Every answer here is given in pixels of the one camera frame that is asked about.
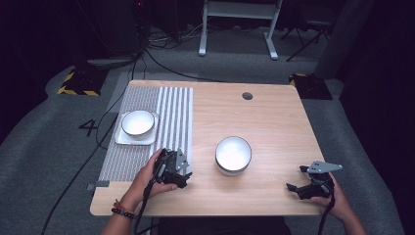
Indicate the black tripod stand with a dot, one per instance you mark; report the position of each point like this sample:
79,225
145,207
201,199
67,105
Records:
306,36

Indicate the grey flat stand base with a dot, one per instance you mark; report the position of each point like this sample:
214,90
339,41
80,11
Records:
111,62

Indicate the black and yellow striped base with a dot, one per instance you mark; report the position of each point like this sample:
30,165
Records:
83,81
311,86

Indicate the person's right hand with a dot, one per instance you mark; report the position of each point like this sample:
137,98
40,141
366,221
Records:
339,202

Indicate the grey tape strip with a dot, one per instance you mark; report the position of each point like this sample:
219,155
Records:
98,185

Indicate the person's dark clothing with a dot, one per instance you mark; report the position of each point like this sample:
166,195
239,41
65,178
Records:
225,226

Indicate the white desk frame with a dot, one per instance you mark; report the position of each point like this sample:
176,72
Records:
238,9

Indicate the white square plate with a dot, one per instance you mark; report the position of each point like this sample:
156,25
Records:
137,140

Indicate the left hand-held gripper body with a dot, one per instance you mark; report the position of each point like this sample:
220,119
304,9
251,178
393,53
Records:
173,166

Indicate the grey striped placemat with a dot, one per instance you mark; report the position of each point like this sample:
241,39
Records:
173,124

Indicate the white bowl with dark rim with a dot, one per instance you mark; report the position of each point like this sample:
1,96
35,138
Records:
233,155
137,122

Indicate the person's left hand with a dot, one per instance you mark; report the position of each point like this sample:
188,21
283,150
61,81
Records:
143,184

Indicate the grey pillar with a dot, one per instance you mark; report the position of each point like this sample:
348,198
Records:
345,39

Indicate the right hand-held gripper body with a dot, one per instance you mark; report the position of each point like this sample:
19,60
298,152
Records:
318,186

